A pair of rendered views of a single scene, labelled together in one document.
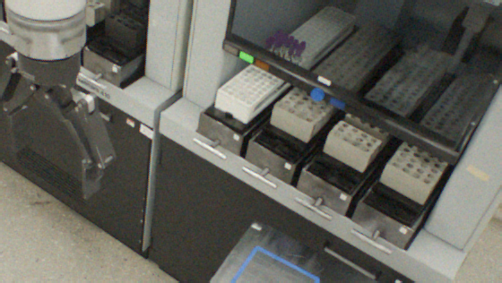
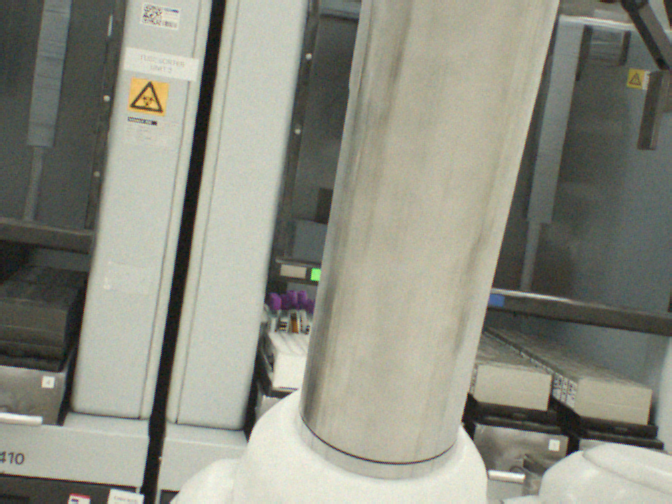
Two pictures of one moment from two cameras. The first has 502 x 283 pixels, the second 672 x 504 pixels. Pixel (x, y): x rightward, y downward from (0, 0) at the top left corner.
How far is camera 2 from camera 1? 1.32 m
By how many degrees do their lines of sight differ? 52
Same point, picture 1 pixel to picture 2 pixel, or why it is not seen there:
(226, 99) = (300, 363)
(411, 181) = (620, 394)
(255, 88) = not seen: hidden behind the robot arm
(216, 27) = (248, 249)
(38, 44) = not seen: outside the picture
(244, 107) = not seen: hidden behind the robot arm
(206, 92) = (228, 387)
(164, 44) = (130, 319)
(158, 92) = (122, 423)
